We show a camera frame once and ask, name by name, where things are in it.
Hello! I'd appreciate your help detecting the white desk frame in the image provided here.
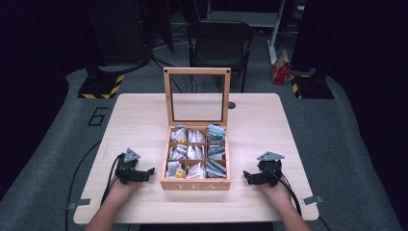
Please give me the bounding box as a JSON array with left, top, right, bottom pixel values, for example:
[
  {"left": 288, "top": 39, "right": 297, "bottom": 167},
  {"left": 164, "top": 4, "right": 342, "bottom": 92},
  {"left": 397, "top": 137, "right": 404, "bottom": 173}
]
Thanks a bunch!
[{"left": 206, "top": 0, "right": 288, "bottom": 65}]

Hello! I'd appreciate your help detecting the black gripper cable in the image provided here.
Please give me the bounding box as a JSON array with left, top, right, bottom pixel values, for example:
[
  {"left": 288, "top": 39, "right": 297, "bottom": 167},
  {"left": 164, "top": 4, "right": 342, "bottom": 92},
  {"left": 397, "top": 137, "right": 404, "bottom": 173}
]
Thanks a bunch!
[
  {"left": 263, "top": 167, "right": 333, "bottom": 231},
  {"left": 100, "top": 153, "right": 126, "bottom": 206}
]

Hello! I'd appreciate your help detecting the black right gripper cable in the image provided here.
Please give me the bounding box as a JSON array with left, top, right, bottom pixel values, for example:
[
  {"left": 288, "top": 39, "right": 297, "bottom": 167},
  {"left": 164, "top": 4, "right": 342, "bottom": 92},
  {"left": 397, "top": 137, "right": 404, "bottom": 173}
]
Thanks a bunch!
[{"left": 263, "top": 167, "right": 333, "bottom": 231}]

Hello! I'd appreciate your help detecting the group of plain white sachets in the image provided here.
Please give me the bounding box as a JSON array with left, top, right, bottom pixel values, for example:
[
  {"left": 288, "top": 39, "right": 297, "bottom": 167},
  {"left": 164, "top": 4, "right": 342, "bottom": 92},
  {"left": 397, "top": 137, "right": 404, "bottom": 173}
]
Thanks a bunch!
[{"left": 186, "top": 128, "right": 207, "bottom": 180}]

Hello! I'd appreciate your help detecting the wooden tea box with lid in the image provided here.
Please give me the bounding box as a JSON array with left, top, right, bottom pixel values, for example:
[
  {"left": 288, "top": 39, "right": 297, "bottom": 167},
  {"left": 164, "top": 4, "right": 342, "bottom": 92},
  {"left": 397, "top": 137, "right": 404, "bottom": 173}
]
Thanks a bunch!
[{"left": 160, "top": 66, "right": 232, "bottom": 192}]

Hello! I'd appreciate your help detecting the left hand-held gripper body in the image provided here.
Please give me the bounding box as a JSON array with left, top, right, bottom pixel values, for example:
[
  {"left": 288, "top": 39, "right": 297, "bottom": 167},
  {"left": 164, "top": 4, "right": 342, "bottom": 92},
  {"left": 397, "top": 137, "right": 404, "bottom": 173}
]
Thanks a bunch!
[{"left": 114, "top": 147, "right": 149, "bottom": 186}]

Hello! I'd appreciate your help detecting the striped black stand base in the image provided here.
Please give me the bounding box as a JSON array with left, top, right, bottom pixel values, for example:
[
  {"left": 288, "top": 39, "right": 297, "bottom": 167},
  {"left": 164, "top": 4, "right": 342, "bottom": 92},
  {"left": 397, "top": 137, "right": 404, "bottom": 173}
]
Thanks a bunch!
[
  {"left": 77, "top": 73, "right": 126, "bottom": 100},
  {"left": 290, "top": 73, "right": 336, "bottom": 100}
]

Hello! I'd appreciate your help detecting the red paper bag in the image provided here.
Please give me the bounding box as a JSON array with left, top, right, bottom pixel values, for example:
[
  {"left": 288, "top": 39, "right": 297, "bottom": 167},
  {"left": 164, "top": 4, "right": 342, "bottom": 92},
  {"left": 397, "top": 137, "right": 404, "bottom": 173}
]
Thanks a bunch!
[{"left": 271, "top": 49, "right": 292, "bottom": 86}]

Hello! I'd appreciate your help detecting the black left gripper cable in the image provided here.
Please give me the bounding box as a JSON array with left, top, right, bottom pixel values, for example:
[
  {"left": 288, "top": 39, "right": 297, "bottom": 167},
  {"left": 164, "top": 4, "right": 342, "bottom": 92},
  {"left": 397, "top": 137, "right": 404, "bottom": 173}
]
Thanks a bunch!
[{"left": 100, "top": 153, "right": 126, "bottom": 206}]

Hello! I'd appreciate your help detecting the group of white yellow packets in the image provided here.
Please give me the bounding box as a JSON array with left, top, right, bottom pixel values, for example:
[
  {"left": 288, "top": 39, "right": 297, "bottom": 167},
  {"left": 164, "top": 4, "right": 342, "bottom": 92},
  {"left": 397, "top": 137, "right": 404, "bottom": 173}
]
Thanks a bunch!
[{"left": 166, "top": 124, "right": 189, "bottom": 179}]

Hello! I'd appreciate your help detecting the person's left hand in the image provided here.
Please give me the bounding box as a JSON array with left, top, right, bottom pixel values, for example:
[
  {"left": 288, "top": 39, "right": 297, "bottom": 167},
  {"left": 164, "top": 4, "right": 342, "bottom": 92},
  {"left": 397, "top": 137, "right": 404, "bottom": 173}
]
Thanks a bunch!
[{"left": 107, "top": 177, "right": 142, "bottom": 202}]

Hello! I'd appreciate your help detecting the black folding chair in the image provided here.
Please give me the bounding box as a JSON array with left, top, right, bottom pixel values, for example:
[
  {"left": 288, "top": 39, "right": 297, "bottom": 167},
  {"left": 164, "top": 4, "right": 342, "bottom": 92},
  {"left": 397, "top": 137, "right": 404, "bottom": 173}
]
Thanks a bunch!
[{"left": 187, "top": 19, "right": 255, "bottom": 93}]

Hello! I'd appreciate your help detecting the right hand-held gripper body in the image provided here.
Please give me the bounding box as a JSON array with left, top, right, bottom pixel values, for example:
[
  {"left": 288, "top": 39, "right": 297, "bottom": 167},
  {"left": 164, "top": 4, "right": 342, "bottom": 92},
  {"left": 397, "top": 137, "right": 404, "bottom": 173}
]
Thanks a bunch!
[{"left": 256, "top": 151, "right": 286, "bottom": 188}]

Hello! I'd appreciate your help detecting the grey metal table bracket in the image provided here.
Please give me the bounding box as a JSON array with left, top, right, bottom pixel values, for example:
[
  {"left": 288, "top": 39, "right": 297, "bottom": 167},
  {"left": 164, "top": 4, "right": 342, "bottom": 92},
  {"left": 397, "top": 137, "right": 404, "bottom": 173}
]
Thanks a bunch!
[
  {"left": 66, "top": 198, "right": 92, "bottom": 211},
  {"left": 301, "top": 195, "right": 324, "bottom": 206}
]

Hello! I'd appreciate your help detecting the black floor cable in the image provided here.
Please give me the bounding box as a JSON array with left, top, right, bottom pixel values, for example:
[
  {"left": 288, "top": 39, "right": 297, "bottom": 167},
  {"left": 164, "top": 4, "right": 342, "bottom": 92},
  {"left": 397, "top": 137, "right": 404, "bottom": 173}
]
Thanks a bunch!
[{"left": 64, "top": 141, "right": 101, "bottom": 231}]

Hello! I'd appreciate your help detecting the black curtain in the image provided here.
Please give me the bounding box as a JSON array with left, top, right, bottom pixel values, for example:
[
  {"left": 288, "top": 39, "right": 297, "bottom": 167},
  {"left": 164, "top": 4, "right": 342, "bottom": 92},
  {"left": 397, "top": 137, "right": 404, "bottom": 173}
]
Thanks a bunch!
[
  {"left": 290, "top": 0, "right": 408, "bottom": 230},
  {"left": 0, "top": 0, "right": 88, "bottom": 201}
]

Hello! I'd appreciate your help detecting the group of grey green packets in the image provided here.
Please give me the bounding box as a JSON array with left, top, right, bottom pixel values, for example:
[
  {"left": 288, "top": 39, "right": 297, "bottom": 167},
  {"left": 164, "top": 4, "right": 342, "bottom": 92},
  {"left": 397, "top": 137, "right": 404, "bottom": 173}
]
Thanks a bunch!
[{"left": 205, "top": 123, "right": 229, "bottom": 179}]

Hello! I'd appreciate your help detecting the person's right hand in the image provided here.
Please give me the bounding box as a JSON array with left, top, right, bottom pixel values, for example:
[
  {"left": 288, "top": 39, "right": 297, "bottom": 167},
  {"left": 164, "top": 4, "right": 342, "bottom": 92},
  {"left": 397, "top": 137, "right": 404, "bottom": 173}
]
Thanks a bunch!
[{"left": 255, "top": 182, "right": 293, "bottom": 207}]

